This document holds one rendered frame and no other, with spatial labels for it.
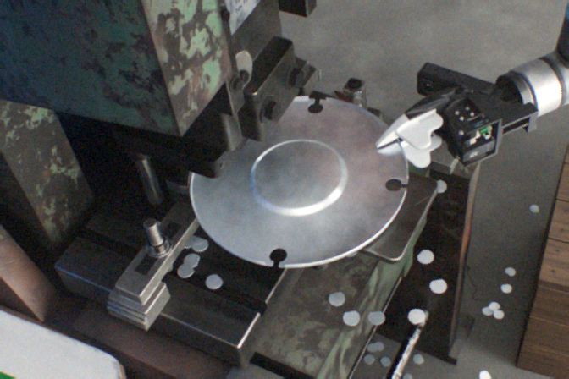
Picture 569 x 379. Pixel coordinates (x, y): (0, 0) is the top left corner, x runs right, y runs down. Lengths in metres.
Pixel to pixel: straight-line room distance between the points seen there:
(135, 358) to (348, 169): 0.39
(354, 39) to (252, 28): 1.54
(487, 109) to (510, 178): 1.01
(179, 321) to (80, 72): 0.40
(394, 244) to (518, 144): 1.21
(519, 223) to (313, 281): 0.96
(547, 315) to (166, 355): 0.77
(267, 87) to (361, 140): 0.22
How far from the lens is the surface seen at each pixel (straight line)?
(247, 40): 0.93
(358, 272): 1.15
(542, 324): 1.64
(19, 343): 1.35
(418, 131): 1.09
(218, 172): 0.99
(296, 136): 1.12
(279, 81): 0.96
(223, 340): 1.04
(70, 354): 1.28
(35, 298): 1.25
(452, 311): 1.62
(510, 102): 1.14
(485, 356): 1.82
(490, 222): 2.01
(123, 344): 1.17
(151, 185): 1.12
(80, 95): 0.82
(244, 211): 1.05
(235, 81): 0.84
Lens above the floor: 1.61
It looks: 51 degrees down
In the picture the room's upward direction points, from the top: 9 degrees counter-clockwise
